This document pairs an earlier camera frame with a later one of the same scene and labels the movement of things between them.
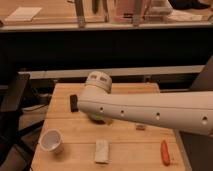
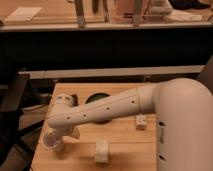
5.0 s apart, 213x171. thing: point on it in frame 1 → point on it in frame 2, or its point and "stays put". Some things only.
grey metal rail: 114,72 stays put
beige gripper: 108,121 → 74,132
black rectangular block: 74,103 stays put
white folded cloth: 102,151 stays put
